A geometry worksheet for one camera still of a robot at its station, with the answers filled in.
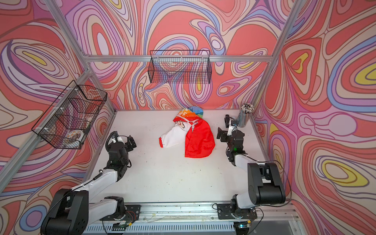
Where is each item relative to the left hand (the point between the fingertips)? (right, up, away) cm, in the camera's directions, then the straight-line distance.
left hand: (124, 138), depth 86 cm
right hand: (+62, +4, +6) cm, 62 cm away
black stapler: (+67, +11, +23) cm, 72 cm away
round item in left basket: (-17, +3, -14) cm, 22 cm away
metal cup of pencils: (+77, +18, +10) cm, 80 cm away
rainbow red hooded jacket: (+40, +8, +19) cm, 44 cm away
